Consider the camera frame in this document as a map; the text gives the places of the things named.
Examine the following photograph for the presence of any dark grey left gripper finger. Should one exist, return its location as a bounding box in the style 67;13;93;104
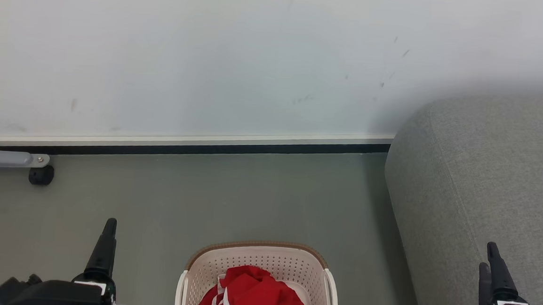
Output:
84;216;119;282

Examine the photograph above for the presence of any grey fabric sofa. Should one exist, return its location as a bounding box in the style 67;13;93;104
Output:
376;82;543;305

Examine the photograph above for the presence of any red garment with white stripes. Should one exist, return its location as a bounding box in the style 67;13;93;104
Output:
195;262;311;305

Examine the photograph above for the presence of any cream perforated laundry basket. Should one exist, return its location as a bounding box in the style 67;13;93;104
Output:
175;236;343;305

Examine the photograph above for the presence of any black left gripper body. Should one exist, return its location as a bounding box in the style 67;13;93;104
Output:
22;272;118;305

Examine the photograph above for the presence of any black caster wheel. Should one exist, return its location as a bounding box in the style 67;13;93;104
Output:
28;164;55;187

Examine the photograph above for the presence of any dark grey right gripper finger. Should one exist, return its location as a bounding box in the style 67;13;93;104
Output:
484;242;522;301
477;262;494;305

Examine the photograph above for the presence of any white and black baseboard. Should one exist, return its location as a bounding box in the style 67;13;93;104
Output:
0;112;396;176

